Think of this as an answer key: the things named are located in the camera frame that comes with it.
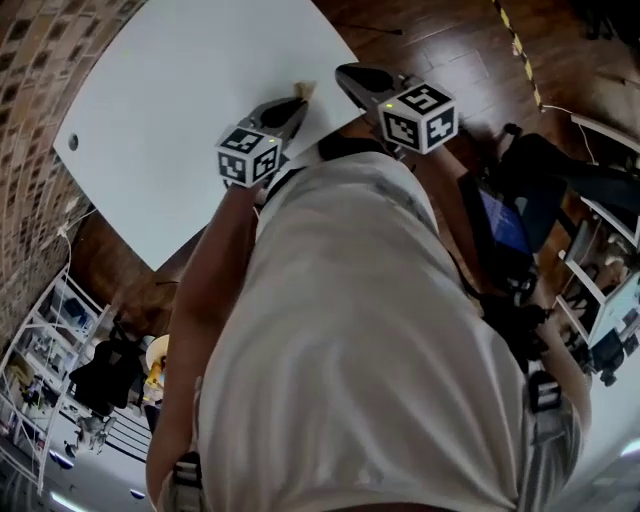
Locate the person's right forearm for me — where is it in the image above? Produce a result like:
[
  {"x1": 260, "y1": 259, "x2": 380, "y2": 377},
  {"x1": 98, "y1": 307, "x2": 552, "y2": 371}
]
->
[{"x1": 412, "y1": 144, "x2": 481, "y2": 296}]

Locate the round wooden table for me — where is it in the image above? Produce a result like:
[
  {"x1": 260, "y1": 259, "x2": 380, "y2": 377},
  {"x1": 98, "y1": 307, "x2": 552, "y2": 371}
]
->
[{"x1": 144, "y1": 334, "x2": 172, "y2": 402}]

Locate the white metal shelf rack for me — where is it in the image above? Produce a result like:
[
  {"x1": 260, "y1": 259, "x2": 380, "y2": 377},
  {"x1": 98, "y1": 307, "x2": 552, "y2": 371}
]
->
[{"x1": 0, "y1": 264, "x2": 112, "y2": 496}]

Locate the white desk frame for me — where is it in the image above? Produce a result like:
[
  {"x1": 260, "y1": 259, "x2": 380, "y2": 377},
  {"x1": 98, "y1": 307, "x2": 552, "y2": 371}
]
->
[{"x1": 557, "y1": 194, "x2": 640, "y2": 352}]

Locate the black office chair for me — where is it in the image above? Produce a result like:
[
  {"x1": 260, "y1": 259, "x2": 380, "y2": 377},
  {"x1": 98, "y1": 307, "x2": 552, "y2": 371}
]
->
[
  {"x1": 68, "y1": 324, "x2": 144, "y2": 417},
  {"x1": 499, "y1": 124, "x2": 640, "y2": 251}
]

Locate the person's left forearm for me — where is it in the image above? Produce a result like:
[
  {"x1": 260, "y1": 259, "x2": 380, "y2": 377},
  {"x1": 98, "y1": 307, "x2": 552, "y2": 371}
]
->
[{"x1": 169, "y1": 184, "x2": 271, "y2": 341}]

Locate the white cable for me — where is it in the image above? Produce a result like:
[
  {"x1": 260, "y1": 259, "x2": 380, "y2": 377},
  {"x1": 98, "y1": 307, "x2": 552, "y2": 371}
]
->
[{"x1": 54, "y1": 207, "x2": 99, "y2": 282}]

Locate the white rectangular table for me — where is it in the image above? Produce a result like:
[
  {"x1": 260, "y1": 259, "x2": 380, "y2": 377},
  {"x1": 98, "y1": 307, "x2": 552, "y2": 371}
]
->
[{"x1": 52, "y1": 0, "x2": 369, "y2": 272}]

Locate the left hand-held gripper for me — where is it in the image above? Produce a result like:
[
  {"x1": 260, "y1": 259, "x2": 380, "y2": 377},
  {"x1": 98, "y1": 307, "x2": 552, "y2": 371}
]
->
[{"x1": 215, "y1": 96, "x2": 311, "y2": 191}]

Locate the grey harness strap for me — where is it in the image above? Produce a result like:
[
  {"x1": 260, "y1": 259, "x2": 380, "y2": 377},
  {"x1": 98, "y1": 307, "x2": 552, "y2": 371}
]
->
[
  {"x1": 527, "y1": 372, "x2": 564, "y2": 414},
  {"x1": 169, "y1": 452, "x2": 204, "y2": 512}
]

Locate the yellow black floor tape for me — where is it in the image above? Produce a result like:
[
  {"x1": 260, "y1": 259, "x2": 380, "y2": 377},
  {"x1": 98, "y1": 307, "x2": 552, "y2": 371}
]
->
[{"x1": 492, "y1": 0, "x2": 544, "y2": 109}]

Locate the black laptop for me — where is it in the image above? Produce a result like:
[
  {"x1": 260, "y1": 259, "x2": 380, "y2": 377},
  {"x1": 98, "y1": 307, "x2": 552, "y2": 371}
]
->
[{"x1": 469, "y1": 184, "x2": 537, "y2": 262}]

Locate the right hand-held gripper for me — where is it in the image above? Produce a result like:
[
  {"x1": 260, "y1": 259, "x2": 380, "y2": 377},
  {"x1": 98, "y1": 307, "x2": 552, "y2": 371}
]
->
[{"x1": 334, "y1": 63, "x2": 459, "y2": 162}]

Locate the person's white shirt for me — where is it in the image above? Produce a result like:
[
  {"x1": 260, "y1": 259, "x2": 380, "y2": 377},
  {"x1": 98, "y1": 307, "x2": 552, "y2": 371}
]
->
[{"x1": 159, "y1": 149, "x2": 591, "y2": 512}]

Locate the black floor cable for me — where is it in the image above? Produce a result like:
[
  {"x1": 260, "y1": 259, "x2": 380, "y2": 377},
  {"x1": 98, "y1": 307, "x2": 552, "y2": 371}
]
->
[{"x1": 344, "y1": 22, "x2": 404, "y2": 37}]

